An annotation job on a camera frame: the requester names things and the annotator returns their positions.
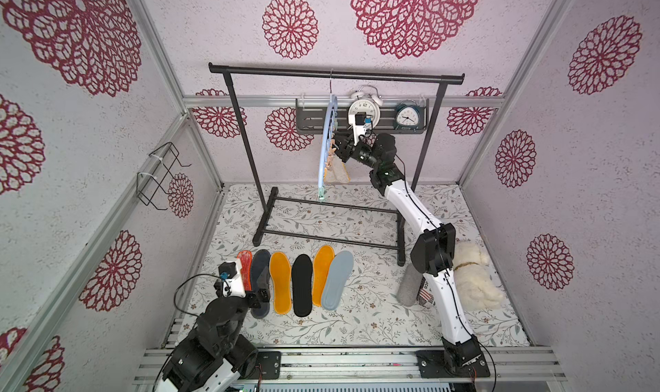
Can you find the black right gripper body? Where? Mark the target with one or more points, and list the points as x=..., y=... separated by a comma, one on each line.
x=345, y=148

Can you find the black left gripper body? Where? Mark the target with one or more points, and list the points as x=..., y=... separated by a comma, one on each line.
x=253, y=300

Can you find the light blue clip hanger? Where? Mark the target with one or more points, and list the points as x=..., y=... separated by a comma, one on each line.
x=329, y=125

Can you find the orange yellow insole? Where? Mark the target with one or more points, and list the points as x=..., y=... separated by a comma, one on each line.
x=280, y=271

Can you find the dark grey felt insole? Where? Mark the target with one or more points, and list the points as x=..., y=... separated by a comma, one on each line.
x=260, y=281

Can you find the red translucent gel insole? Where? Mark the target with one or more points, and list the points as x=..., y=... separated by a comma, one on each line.
x=246, y=259

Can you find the white dotted foam insole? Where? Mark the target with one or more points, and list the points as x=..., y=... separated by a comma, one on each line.
x=302, y=271

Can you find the yellow-edged grey felt insole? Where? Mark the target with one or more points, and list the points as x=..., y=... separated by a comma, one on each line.
x=321, y=264

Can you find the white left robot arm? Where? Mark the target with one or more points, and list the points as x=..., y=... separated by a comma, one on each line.
x=215, y=354

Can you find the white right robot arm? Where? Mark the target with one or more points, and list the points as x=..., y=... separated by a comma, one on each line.
x=432, y=254

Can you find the white twin-bell alarm clock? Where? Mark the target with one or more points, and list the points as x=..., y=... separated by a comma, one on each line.
x=367, y=99

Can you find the small green alarm clock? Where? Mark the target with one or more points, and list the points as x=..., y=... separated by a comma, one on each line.
x=407, y=117

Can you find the black metal clothes rack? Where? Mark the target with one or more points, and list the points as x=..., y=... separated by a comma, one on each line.
x=335, y=75

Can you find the grey felt roll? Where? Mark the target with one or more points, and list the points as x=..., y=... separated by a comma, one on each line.
x=409, y=286

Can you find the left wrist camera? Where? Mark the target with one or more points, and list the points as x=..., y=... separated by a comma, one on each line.
x=229, y=282

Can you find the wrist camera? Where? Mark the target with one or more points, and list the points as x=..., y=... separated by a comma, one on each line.
x=229, y=282
x=360, y=123

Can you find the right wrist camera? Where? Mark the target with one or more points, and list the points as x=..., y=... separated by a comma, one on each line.
x=360, y=123

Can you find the black wire wall basket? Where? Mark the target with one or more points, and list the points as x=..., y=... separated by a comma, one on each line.
x=149, y=183

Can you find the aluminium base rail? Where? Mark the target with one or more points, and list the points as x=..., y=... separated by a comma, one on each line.
x=392, y=369

